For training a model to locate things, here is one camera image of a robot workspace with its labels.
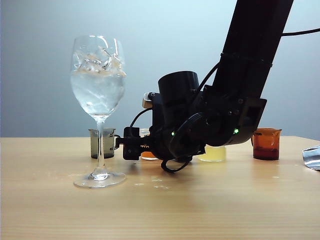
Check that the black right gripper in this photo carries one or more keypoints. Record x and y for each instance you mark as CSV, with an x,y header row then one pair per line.
x,y
157,125

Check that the clear measuring cup orange juice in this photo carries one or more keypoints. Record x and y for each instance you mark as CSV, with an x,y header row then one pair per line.
x,y
148,155

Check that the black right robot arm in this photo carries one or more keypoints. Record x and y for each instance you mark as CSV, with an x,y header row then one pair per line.
x,y
245,75

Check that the smoked grey measuring cup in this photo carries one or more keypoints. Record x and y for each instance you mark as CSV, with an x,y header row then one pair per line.
x,y
110,150

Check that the clear measuring cup yellow juice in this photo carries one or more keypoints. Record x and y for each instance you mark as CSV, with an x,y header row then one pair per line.
x,y
215,153

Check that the amber brown measuring cup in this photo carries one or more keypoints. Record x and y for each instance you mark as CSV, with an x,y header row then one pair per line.
x,y
268,147

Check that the clear stemmed wine glass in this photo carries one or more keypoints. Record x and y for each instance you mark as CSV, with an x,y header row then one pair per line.
x,y
97,95

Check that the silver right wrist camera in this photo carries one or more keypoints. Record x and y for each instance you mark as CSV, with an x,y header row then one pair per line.
x,y
147,100

